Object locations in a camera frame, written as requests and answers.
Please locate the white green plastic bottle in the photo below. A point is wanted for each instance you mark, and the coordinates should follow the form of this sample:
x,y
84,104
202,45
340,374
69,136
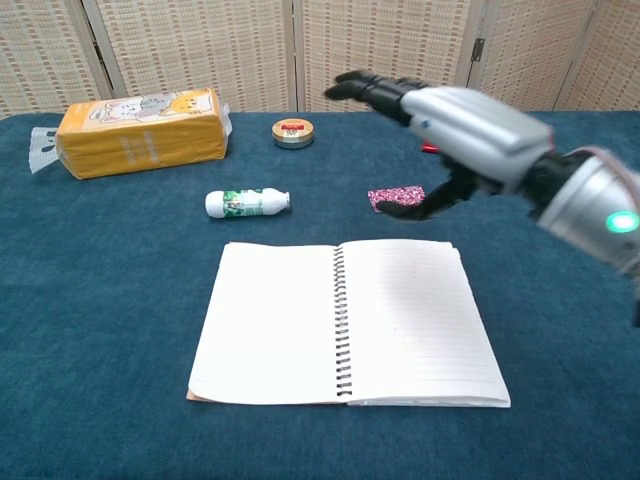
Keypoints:
x,y
245,202

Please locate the red foil booklet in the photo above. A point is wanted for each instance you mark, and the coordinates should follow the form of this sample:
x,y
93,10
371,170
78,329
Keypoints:
x,y
429,148

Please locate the spiral kraft notebook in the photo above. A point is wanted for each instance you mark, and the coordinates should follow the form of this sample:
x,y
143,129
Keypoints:
x,y
350,325

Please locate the blue table cloth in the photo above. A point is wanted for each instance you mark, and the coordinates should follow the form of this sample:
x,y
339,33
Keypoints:
x,y
100,325

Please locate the round gold tin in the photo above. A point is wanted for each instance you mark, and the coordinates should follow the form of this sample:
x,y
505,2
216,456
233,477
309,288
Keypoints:
x,y
293,133

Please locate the yellow tissue pack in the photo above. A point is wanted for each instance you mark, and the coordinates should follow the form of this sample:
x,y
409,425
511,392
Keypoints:
x,y
145,140

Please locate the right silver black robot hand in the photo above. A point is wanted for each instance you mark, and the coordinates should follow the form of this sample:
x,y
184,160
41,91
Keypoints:
x,y
475,135

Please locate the woven folding screen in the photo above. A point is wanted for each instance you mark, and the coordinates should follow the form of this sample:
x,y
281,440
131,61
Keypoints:
x,y
200,50

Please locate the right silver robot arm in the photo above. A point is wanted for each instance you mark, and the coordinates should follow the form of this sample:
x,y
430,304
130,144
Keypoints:
x,y
595,205

